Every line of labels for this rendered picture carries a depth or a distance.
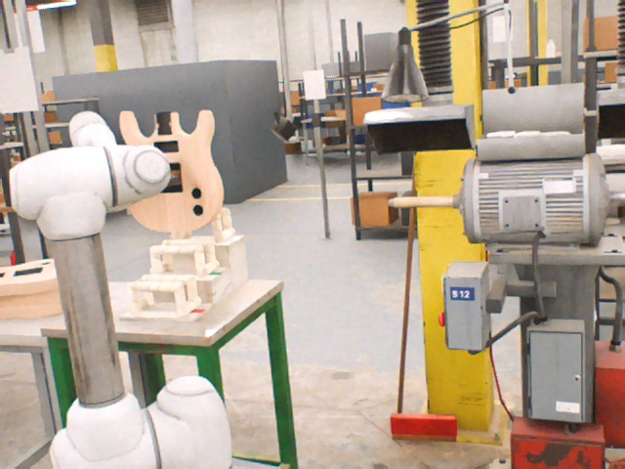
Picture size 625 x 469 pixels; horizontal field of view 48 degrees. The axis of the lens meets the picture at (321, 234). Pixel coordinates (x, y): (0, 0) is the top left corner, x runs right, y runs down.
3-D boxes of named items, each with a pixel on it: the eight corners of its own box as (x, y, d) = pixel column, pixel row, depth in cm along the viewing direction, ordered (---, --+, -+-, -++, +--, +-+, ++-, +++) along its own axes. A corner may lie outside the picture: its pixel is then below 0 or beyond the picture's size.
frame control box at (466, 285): (545, 345, 196) (544, 256, 190) (542, 376, 176) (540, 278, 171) (457, 340, 204) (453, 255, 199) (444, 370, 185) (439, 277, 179)
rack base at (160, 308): (214, 306, 234) (214, 303, 233) (194, 321, 219) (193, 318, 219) (142, 305, 241) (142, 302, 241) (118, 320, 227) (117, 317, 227)
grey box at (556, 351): (584, 407, 200) (584, 221, 188) (585, 425, 190) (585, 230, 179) (529, 404, 205) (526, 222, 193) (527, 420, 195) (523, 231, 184)
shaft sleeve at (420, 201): (452, 203, 207) (453, 208, 210) (453, 193, 208) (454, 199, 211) (393, 204, 213) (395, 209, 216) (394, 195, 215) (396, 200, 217)
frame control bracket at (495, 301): (508, 291, 201) (507, 278, 200) (501, 314, 183) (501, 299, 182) (493, 291, 202) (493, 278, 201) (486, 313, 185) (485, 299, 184)
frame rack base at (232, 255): (249, 279, 262) (244, 234, 258) (233, 292, 248) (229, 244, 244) (184, 279, 270) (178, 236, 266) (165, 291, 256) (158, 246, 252)
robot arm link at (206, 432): (242, 470, 164) (232, 384, 160) (165, 494, 157) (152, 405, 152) (222, 441, 179) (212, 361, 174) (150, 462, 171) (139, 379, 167)
